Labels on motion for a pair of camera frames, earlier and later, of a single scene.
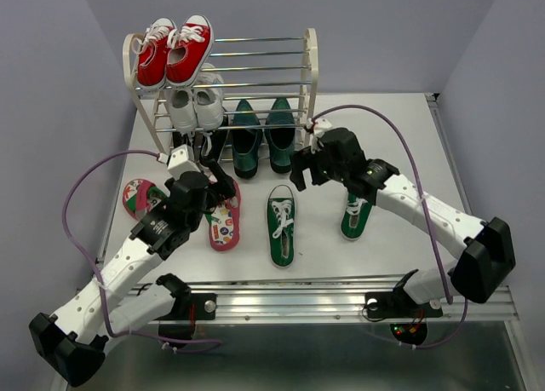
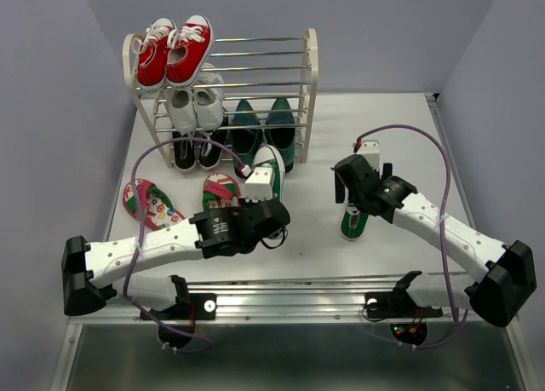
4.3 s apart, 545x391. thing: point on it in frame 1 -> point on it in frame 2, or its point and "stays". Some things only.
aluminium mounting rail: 330,301 stays
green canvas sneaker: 281,221 -> 272,156
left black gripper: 224,189 -> 249,205
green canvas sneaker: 356,219 stays
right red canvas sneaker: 188,48 stays
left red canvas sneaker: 152,50 stays
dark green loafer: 245,143 stays
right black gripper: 301,161 -> 340,189
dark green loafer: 280,135 stays
